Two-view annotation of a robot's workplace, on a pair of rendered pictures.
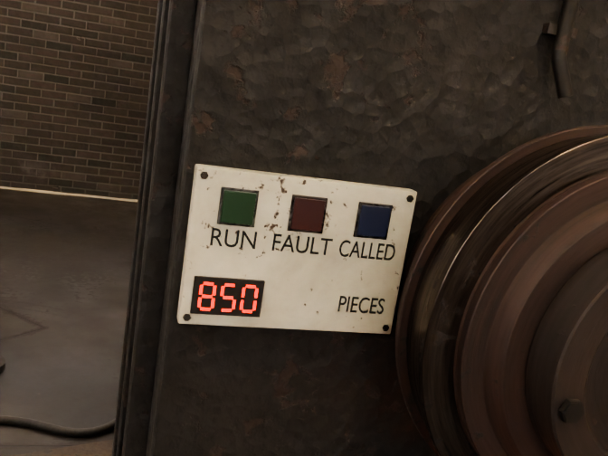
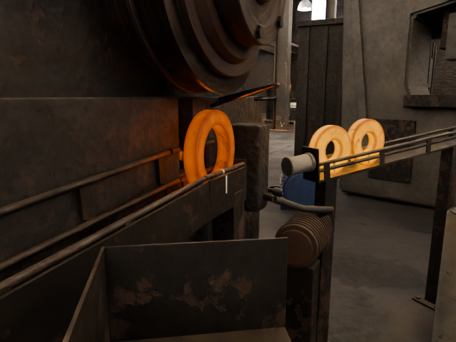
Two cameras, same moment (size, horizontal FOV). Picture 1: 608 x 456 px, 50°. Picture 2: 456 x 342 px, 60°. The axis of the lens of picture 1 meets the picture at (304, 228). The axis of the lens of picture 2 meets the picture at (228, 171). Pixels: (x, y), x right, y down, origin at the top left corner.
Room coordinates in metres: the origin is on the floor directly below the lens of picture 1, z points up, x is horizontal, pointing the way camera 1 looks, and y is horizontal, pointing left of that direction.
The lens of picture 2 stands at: (0.12, 0.26, 0.88)
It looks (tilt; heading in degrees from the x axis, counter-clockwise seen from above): 11 degrees down; 312
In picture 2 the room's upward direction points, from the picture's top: straight up
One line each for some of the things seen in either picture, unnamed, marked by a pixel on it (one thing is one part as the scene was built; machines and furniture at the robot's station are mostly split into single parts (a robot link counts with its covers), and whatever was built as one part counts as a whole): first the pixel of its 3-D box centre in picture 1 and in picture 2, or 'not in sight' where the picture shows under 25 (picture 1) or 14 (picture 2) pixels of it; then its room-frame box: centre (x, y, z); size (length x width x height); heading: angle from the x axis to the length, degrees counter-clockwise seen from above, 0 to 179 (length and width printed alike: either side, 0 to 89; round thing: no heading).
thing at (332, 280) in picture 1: (299, 254); not in sight; (0.74, 0.00, 1.15); 0.26 x 0.02 x 0.18; 106
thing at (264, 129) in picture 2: not in sight; (246, 166); (0.81, -0.58, 0.68); 0.11 x 0.08 x 0.24; 16
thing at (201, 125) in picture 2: not in sight; (211, 152); (0.73, -0.36, 0.75); 0.18 x 0.03 x 0.18; 107
